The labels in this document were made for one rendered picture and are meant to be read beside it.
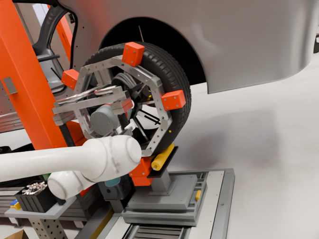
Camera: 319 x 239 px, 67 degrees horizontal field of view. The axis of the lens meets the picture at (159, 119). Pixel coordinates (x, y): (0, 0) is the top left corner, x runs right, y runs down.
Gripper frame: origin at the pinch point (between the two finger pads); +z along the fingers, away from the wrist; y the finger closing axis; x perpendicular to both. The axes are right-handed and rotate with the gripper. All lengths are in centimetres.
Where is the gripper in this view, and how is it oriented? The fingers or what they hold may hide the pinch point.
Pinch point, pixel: (126, 128)
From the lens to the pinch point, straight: 103.4
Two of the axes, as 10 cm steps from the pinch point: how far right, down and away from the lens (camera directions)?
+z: 3.5, -3.8, 8.6
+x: -2.8, -9.1, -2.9
